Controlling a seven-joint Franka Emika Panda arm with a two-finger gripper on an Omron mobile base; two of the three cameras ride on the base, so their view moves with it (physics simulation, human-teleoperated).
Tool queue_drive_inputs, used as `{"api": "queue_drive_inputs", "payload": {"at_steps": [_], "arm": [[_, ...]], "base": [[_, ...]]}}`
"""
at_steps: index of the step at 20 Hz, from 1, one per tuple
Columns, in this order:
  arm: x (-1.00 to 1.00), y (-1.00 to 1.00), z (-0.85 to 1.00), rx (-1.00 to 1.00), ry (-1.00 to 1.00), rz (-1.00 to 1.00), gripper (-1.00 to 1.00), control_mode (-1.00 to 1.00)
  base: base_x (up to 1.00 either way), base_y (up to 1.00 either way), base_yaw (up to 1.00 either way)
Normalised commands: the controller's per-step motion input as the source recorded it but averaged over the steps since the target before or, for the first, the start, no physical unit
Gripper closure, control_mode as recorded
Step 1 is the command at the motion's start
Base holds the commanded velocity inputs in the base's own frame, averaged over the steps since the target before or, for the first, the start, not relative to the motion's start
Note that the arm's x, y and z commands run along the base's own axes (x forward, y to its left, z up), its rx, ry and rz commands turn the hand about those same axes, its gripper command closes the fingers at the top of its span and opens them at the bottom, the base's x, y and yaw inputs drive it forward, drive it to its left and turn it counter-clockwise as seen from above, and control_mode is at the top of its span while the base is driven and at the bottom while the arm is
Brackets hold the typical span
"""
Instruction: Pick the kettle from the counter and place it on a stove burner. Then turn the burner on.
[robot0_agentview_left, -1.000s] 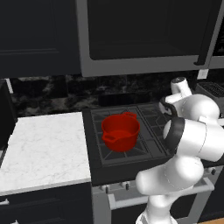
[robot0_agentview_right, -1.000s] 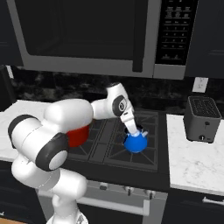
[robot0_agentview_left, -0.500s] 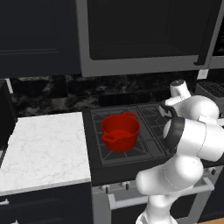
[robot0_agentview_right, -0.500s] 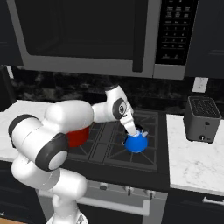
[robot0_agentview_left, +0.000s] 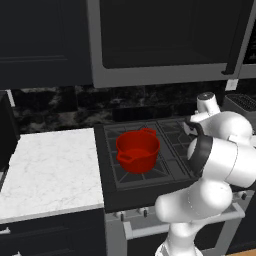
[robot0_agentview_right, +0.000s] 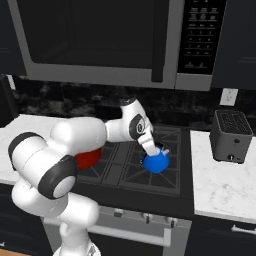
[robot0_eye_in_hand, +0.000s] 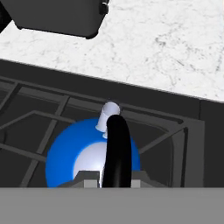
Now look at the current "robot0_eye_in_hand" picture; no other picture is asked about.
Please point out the black stove hob with grates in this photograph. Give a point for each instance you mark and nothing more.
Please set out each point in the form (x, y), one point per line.
(163, 122)

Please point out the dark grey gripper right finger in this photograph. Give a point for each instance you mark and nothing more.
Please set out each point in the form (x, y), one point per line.
(141, 179)

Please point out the dark grey toaster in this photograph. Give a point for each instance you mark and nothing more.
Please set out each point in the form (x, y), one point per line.
(55, 14)

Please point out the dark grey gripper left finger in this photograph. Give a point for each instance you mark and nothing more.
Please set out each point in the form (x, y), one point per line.
(84, 178)

